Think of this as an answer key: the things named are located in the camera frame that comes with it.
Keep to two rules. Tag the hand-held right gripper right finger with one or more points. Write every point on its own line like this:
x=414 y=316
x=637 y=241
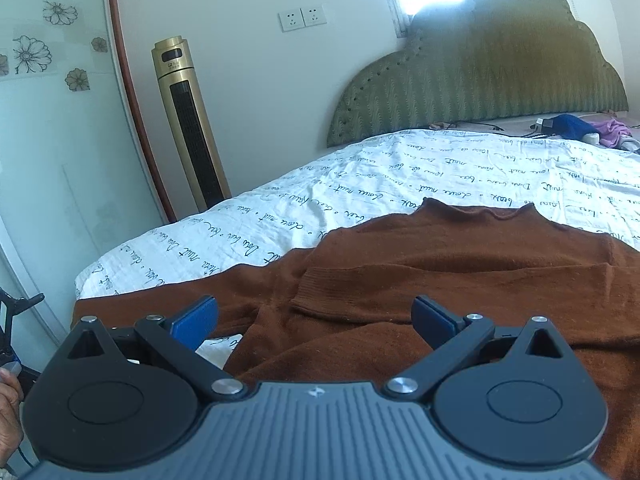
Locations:
x=429 y=317

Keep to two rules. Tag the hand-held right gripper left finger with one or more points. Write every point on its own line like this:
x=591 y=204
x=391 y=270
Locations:
x=196 y=321

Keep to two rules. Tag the brown knit sweater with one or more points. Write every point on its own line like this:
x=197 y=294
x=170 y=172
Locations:
x=400 y=270

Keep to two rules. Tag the person's left hand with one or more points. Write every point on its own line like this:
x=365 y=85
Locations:
x=7 y=410

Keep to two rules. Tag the white script-printed bedsheet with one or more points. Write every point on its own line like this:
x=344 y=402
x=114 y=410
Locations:
x=400 y=170

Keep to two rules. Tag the flower-sticker wardrobe door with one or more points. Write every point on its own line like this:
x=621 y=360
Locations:
x=65 y=135

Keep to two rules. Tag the gold tower fan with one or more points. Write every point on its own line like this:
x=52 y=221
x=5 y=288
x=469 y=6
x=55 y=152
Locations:
x=190 y=135

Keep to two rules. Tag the blue cloth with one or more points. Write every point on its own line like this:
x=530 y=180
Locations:
x=570 y=126

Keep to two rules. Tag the green upholstered headboard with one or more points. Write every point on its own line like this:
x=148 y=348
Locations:
x=475 y=75

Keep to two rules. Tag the purple cloth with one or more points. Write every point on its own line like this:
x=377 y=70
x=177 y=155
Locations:
x=612 y=132

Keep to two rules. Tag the white wall socket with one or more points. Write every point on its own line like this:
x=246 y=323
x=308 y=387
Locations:
x=291 y=20
x=314 y=16

